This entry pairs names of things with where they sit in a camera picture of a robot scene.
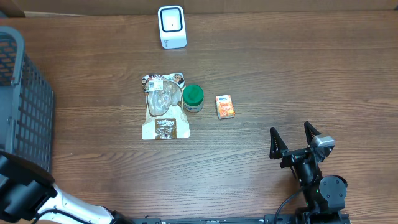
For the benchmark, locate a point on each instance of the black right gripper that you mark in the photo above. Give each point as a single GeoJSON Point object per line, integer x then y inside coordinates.
{"type": "Point", "coordinates": [278, 148]}

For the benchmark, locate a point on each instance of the orange Kleenex tissue pack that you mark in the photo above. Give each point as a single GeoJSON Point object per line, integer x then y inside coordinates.
{"type": "Point", "coordinates": [224, 107]}

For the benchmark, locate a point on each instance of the green lid jar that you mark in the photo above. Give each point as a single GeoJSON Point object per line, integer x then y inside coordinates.
{"type": "Point", "coordinates": [193, 97]}

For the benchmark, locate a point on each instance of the clear snack bag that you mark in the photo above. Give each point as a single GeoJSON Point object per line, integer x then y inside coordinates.
{"type": "Point", "coordinates": [165, 116]}

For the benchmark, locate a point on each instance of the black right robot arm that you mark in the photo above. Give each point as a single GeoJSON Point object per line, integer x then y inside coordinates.
{"type": "Point", "coordinates": [324, 196]}

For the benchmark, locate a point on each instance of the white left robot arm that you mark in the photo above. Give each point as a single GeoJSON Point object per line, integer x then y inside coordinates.
{"type": "Point", "coordinates": [29, 192]}

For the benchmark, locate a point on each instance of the white barcode scanner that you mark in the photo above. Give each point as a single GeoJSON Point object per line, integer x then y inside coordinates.
{"type": "Point", "coordinates": [172, 27]}

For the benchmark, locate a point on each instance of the grey plastic basket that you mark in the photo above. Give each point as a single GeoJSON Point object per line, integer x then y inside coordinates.
{"type": "Point", "coordinates": [27, 103]}

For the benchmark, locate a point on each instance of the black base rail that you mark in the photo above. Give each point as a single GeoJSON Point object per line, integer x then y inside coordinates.
{"type": "Point", "coordinates": [266, 219]}

